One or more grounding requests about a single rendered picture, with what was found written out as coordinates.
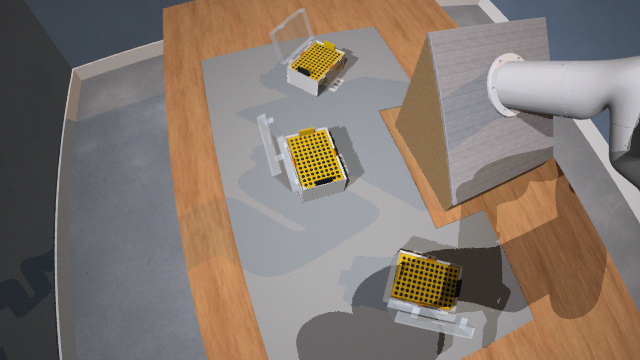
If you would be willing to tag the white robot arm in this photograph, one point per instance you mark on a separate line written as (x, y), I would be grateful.
(578, 90)

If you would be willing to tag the grey bench mat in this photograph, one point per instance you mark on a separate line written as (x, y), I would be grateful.
(316, 271)

